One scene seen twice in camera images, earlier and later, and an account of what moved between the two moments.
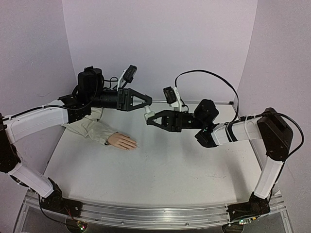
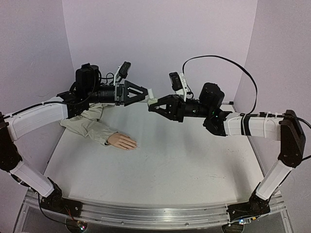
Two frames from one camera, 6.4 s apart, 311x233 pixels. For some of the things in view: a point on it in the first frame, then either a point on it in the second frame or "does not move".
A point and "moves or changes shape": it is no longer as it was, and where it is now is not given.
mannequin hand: [122, 141] does not move
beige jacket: [90, 127] does not move
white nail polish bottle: [147, 115] moves or changes shape
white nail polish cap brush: [147, 108] → [150, 93]
